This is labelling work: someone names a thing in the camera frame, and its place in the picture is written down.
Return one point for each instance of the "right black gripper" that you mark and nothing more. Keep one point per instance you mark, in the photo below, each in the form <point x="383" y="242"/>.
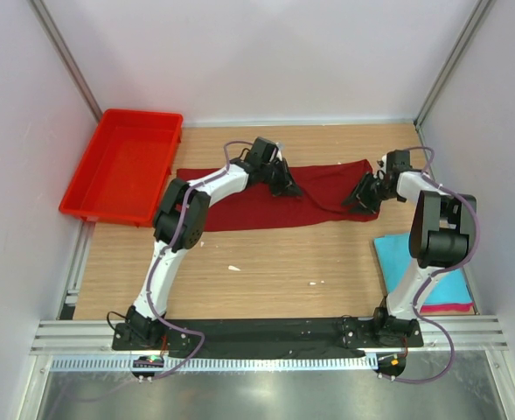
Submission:
<point x="365" y="203"/>

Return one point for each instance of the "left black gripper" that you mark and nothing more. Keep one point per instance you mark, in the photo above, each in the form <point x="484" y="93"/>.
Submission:
<point x="287" y="186"/>

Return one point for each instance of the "dark red t-shirt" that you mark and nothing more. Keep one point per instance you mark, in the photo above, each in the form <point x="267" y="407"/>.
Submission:
<point x="324" y="187"/>

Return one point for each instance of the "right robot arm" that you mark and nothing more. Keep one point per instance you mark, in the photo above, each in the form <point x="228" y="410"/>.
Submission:
<point x="443" y="237"/>

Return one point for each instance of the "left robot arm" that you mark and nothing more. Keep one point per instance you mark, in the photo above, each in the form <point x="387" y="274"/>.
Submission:
<point x="179" y="223"/>

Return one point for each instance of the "red plastic bin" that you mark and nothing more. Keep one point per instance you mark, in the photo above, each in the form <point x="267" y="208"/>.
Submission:
<point x="123" y="171"/>

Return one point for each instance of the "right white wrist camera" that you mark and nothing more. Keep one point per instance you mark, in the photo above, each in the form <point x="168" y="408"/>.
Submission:
<point x="383" y="163"/>

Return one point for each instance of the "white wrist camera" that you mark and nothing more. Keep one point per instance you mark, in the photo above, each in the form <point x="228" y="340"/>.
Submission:
<point x="383" y="163"/>
<point x="279" y="151"/>

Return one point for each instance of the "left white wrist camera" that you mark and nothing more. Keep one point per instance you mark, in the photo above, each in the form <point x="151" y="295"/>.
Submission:
<point x="279" y="151"/>

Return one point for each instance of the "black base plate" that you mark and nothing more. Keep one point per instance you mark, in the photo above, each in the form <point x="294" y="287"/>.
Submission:
<point x="271" y="339"/>

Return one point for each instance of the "white slotted cable duct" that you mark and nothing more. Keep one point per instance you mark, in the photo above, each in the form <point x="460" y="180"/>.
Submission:
<point x="137" y="363"/>

